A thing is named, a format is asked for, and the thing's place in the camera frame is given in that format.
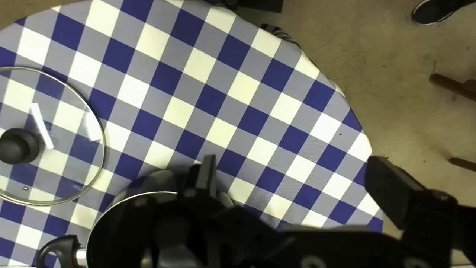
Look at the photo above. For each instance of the black cooking pot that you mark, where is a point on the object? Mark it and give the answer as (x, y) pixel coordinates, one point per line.
(123, 232)

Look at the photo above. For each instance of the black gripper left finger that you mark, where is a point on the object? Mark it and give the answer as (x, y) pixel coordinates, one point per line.
(207, 172)

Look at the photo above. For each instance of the round glass lid black knob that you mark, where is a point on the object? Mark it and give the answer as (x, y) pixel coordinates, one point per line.
(64, 149)

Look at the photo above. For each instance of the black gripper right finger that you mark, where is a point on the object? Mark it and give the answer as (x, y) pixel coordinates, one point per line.
(406, 202)

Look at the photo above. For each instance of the blue white checkered tablecloth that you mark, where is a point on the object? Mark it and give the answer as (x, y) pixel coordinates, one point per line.
(223, 98)

